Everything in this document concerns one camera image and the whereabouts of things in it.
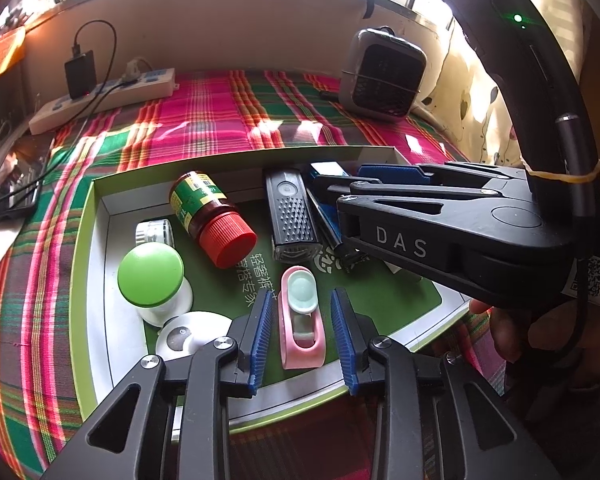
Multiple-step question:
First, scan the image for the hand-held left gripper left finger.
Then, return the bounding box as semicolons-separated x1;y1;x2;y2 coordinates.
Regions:
40;287;274;480

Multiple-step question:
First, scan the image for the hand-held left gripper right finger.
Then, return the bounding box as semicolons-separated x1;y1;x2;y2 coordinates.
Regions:
330;287;561;480

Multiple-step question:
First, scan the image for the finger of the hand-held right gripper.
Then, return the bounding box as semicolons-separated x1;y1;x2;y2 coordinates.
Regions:
309;174;527;202
357;161;527;184

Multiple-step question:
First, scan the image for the pink correction tape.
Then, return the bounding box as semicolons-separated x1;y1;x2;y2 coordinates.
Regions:
278;265;326;370

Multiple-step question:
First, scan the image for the blue translucent USB device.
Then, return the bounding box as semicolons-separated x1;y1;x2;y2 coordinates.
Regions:
307;161;354;181

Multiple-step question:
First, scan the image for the white panda gadget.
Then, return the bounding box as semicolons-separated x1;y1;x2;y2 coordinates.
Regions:
154;311;236;361

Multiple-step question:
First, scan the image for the green cardboard box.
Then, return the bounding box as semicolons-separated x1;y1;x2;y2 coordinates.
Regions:
71;145;474;434

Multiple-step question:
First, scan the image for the black bike light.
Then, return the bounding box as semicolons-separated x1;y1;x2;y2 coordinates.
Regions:
263;167;324;264

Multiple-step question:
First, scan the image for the green-topped white knob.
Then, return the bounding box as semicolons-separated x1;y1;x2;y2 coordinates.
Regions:
117;245;195;326

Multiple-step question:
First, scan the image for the red-capped brown bottle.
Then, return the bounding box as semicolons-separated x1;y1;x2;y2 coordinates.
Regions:
168;171;259;269

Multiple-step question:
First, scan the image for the white round cap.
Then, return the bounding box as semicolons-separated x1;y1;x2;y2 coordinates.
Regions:
134;218;175;250

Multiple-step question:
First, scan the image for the person's right hand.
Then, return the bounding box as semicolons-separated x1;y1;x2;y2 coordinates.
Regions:
469;301;532;364

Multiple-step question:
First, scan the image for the black window hook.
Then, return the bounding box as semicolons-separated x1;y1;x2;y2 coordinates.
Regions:
362;0;399;19

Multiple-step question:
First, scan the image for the plaid blanket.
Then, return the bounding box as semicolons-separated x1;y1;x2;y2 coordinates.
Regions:
0;67;507;480

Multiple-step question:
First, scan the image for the white power strip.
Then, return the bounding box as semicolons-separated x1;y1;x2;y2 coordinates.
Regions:
28;67;176;136

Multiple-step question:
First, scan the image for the black smartphone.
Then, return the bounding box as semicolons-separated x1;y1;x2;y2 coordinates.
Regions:
0;159;44;226

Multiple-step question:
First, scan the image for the black charger brick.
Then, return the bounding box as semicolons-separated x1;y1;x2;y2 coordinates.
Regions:
63;49;97;101

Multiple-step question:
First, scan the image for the orange box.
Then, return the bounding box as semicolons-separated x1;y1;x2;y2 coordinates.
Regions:
0;27;26;89

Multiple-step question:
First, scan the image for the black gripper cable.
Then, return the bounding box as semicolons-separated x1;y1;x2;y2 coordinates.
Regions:
553;113;600;362

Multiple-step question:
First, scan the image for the black charger cable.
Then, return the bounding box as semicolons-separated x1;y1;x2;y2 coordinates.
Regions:
72;20;174;122

